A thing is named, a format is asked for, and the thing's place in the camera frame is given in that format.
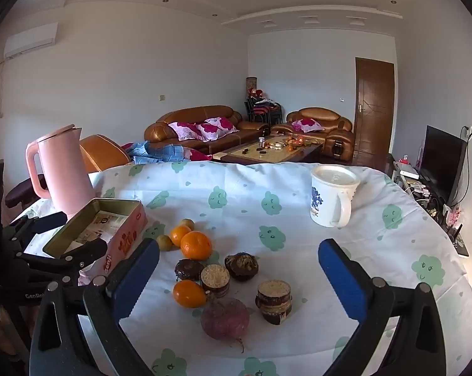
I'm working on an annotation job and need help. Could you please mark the pink tin box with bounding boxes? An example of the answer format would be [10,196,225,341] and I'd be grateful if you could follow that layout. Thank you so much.
[43,198,148,285]

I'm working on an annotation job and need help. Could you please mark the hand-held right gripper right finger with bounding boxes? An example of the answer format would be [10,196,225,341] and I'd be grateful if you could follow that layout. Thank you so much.
[318,238,447,376]

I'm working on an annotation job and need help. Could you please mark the white cloth with green clouds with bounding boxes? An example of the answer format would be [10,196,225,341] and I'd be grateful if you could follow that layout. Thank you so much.
[9,160,472,376]

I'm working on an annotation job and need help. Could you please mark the white cup with blue print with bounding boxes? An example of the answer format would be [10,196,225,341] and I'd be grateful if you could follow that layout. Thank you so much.
[309,165,361,228]

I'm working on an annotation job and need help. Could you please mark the purple round radish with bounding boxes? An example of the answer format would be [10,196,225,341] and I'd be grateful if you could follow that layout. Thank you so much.
[200,298,251,353]

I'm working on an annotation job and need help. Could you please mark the small orange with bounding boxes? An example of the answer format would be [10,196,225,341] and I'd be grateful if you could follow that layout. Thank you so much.
[170,225,192,247]

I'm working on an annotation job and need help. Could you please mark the brown leather ottoman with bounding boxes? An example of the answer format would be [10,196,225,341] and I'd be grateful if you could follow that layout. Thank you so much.
[79,134,132,174]

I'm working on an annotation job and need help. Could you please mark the oval orange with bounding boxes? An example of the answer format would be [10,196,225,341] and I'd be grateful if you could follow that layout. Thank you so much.
[173,280,207,309]

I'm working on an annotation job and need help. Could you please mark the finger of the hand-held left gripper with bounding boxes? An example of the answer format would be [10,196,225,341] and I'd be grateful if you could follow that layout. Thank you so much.
[3,211,69,251]
[14,238,109,283]

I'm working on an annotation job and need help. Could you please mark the dark red stool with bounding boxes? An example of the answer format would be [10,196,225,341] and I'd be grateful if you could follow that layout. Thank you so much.
[5,174,49,208]

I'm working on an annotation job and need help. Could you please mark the dark television stand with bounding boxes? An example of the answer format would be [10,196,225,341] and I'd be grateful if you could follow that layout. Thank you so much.
[390,154,471,259]

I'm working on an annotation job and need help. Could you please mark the stack of black chairs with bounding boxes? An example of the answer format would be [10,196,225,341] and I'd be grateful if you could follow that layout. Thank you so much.
[244,96,282,126]

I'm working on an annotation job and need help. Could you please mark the brown leather sofa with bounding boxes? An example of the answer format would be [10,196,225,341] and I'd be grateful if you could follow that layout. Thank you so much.
[144,106,270,155]

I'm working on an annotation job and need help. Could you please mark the black television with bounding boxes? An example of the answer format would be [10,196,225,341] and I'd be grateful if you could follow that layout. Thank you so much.
[419,125,467,208]

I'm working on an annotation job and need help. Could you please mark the brown leather armchair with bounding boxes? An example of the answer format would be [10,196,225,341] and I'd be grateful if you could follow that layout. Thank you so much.
[271,107,356,161]

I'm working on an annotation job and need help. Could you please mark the blue plaid cloth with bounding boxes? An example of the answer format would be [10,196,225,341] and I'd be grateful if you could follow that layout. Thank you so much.
[122,141,213,164]

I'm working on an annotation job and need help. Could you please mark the large orange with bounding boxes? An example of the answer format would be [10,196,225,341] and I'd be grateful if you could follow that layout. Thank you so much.
[180,231,213,261]

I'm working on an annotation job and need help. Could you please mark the pile of small oranges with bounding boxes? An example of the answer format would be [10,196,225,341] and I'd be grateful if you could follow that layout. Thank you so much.
[283,135,311,149]

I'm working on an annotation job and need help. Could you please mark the brown wooden door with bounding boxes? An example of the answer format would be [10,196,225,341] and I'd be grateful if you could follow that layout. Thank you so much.
[354,57,395,165]

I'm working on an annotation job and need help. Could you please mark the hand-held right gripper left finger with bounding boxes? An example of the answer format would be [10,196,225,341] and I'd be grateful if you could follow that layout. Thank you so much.
[30,238,161,376]

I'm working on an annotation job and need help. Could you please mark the cork-topped bottles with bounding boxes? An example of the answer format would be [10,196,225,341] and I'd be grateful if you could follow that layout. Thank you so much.
[200,264,231,298]

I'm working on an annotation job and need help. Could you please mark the white air conditioner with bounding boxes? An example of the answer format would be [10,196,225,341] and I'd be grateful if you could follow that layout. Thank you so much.
[3,22,59,59]

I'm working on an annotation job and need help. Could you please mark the wooden coffee table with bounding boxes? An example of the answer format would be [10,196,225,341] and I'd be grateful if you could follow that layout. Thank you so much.
[212,134,323,165]

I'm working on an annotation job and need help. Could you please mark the pink floral pillow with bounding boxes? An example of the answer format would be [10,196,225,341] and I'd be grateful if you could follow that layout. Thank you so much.
[291,118,324,133]
[169,121,205,142]
[197,117,238,142]

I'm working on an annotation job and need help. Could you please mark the dark brown water chestnut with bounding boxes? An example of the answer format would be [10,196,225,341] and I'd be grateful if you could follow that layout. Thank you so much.
[175,259,205,282]
[224,253,259,282]

